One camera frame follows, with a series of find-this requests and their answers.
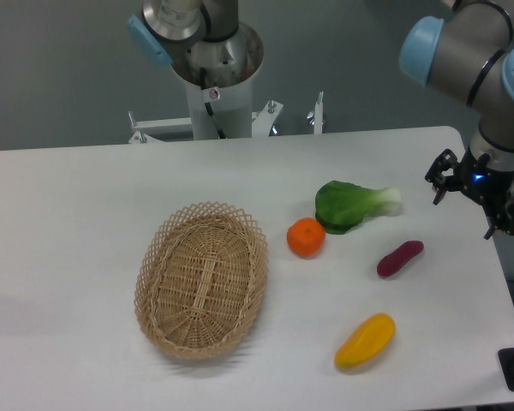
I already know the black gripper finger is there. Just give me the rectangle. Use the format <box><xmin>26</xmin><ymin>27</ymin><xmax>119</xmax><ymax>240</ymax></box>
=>
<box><xmin>483</xmin><ymin>196</ymin><xmax>514</xmax><ymax>239</ymax></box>
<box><xmin>425</xmin><ymin>149</ymin><xmax>458</xmax><ymax>205</ymax></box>

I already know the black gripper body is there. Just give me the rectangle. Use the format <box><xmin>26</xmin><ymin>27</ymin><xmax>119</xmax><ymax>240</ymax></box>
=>
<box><xmin>447</xmin><ymin>148</ymin><xmax>514</xmax><ymax>214</ymax></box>

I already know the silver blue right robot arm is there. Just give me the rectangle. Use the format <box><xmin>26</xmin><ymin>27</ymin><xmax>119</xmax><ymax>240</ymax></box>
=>
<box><xmin>398</xmin><ymin>1</ymin><xmax>514</xmax><ymax>238</ymax></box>

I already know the purple sweet potato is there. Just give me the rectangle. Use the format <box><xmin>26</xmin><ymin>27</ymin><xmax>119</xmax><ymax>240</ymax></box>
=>
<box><xmin>376</xmin><ymin>240</ymin><xmax>424</xmax><ymax>278</ymax></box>

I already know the green bok choy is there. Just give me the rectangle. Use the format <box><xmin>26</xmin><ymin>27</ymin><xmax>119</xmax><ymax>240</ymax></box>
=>
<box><xmin>314</xmin><ymin>181</ymin><xmax>402</xmax><ymax>235</ymax></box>

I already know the orange tangerine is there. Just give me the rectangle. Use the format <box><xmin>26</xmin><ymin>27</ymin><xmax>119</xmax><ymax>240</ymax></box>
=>
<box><xmin>286</xmin><ymin>217</ymin><xmax>326</xmax><ymax>258</ymax></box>

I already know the yellow orange mango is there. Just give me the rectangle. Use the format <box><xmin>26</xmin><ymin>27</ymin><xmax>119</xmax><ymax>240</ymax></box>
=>
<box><xmin>333</xmin><ymin>313</ymin><xmax>396</xmax><ymax>371</ymax></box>

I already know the oval woven wicker basket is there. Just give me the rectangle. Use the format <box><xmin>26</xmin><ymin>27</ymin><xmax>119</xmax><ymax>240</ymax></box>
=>
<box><xmin>134</xmin><ymin>202</ymin><xmax>268</xmax><ymax>360</ymax></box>

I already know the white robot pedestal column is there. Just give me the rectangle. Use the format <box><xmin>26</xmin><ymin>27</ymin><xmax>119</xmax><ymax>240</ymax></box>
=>
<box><xmin>183</xmin><ymin>80</ymin><xmax>253</xmax><ymax>140</ymax></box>

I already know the black cable on pedestal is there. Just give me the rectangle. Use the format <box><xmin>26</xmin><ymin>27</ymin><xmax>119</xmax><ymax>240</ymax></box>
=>
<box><xmin>199</xmin><ymin>68</ymin><xmax>228</xmax><ymax>140</ymax></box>

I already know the white metal mounting frame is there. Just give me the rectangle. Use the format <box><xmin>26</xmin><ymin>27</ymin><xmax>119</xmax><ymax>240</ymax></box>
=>
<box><xmin>128</xmin><ymin>91</ymin><xmax>326</xmax><ymax>144</ymax></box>

